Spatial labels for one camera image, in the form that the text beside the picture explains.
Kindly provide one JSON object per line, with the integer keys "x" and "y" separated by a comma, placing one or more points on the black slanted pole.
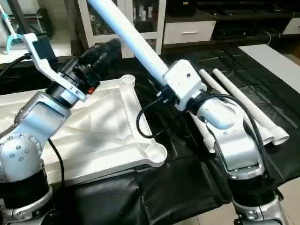
{"x": 18, "y": 18}

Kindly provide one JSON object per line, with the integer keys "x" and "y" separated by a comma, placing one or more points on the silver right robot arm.
{"x": 234, "y": 140}

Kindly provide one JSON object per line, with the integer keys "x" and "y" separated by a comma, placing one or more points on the white flat board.
{"x": 276, "y": 63}

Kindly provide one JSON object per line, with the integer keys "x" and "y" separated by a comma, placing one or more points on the teal and white mop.
{"x": 10, "y": 42}

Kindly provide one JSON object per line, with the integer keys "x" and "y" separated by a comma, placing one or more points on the black work mat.
{"x": 178, "y": 187}

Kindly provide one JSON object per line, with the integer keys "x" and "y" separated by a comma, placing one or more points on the small white drawer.
{"x": 291, "y": 26}

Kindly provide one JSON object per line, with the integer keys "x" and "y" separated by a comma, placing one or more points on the white plastic table top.
{"x": 103, "y": 126}

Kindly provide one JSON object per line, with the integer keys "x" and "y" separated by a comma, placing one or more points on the white glass door cabinet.
{"x": 84, "y": 21}

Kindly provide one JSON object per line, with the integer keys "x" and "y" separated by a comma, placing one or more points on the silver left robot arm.
{"x": 28, "y": 140}

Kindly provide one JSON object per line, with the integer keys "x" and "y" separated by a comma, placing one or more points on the white plastic table leg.
{"x": 206, "y": 136}
{"x": 211, "y": 82}
{"x": 248, "y": 105}
{"x": 126, "y": 28}

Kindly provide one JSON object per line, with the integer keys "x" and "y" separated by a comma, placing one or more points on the black low shelf unit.
{"x": 248, "y": 18}

